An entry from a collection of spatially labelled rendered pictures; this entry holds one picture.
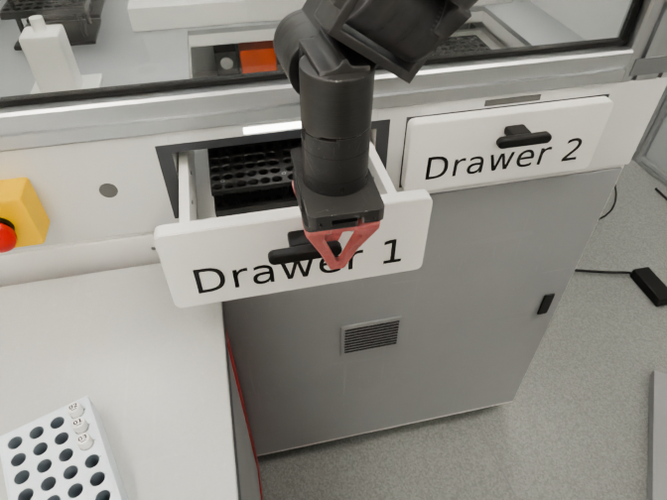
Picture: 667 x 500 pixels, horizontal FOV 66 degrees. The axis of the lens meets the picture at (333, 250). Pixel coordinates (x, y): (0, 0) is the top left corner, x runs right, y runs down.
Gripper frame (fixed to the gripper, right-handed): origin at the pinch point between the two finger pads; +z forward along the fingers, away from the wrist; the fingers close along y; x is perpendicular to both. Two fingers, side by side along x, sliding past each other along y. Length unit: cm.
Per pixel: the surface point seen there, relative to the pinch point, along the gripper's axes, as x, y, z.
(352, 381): -9, 19, 59
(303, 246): 3.0, 0.6, -0.5
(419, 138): -15.2, 18.0, 0.0
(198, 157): 13.9, 30.6, 7.6
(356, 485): -9, 9, 91
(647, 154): -161, 114, 85
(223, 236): 10.6, 3.3, -0.7
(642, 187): -151, 100, 90
